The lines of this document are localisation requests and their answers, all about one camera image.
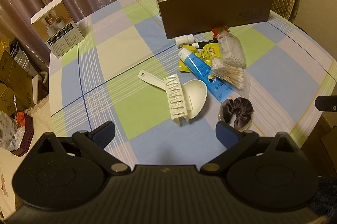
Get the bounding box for dark red box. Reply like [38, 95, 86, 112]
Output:
[12, 114, 35, 159]

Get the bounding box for clear floss pick box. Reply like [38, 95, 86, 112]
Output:
[217, 31, 246, 67]

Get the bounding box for purple velvet scrunchie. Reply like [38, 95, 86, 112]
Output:
[218, 97, 254, 130]

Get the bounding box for brown cardboard box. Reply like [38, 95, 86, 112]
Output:
[150, 0, 275, 40]

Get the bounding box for clear plastic bag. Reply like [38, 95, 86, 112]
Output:
[0, 111, 19, 151]

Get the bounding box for stack of white plates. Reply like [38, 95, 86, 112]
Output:
[11, 48, 31, 72]

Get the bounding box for white hair claw clip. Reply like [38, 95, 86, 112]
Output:
[163, 75, 194, 125]

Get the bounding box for plain cardboard box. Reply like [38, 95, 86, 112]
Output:
[0, 50, 40, 117]

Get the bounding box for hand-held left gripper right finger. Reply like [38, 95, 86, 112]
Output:
[200, 121, 301, 174]

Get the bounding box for cotton swab pack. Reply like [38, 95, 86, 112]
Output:
[211, 56, 250, 98]

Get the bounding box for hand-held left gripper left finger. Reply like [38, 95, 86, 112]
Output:
[28, 121, 131, 176]

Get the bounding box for dark cloth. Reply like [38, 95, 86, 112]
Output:
[311, 177, 337, 214]

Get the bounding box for small white bottle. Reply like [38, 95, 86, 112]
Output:
[175, 34, 195, 47]

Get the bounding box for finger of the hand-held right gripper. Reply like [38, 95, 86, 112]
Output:
[315, 95, 337, 112]

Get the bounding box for red snack packet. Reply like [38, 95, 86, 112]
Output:
[212, 26, 229, 39]

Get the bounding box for white rice scoop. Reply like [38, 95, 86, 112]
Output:
[138, 69, 208, 123]

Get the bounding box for white product box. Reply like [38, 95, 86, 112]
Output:
[31, 0, 85, 59]

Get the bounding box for blue toothpaste tube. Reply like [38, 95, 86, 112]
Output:
[178, 48, 233, 103]

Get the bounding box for dark green tube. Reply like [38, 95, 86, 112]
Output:
[192, 39, 219, 48]

